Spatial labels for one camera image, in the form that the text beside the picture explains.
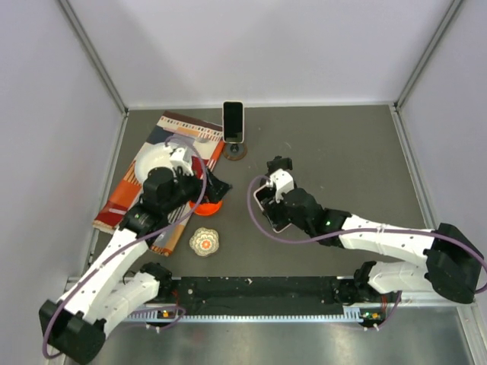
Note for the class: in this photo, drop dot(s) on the white round plate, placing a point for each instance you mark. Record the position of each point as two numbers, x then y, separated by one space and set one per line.
150 158

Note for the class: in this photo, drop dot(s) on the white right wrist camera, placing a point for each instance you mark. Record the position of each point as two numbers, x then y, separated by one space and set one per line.
282 182

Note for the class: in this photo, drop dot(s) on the orange plastic bowl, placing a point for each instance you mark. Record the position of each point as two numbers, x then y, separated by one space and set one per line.
206 209

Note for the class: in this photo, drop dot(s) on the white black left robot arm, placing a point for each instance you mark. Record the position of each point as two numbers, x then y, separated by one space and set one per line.
80 321

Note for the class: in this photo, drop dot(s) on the colourful patchwork placemat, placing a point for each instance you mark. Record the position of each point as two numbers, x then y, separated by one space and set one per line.
206 137

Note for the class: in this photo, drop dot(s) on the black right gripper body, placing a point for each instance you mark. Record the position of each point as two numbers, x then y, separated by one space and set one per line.
282 209

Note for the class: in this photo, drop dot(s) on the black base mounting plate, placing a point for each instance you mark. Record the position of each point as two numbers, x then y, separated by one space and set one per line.
265 296

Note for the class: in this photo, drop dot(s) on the white-cased smartphone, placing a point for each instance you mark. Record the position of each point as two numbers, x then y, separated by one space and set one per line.
233 121

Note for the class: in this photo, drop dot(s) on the black round-base camera stand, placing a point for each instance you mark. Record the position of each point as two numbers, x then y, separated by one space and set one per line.
279 163

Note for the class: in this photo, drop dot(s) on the grey phone stand wooden base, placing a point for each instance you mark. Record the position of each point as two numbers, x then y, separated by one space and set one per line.
234 151

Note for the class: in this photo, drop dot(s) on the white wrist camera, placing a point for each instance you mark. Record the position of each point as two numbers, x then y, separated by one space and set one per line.
282 182
180 159

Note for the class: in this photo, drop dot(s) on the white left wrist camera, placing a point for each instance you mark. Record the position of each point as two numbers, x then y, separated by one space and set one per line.
180 159

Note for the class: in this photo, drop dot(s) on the aluminium frame rail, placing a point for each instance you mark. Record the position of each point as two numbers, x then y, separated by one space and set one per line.
133 302

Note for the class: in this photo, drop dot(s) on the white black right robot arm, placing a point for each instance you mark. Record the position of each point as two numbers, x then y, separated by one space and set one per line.
441 260

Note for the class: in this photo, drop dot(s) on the pink-cased phone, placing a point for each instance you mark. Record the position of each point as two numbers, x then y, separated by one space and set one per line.
274 212

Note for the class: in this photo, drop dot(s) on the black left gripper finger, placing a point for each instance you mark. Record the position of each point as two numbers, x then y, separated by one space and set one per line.
218 184
215 197

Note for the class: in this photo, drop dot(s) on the crocheted flower coaster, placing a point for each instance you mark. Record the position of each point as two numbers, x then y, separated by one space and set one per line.
204 242

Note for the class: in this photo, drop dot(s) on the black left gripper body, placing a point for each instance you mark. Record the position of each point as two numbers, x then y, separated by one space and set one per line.
191 188

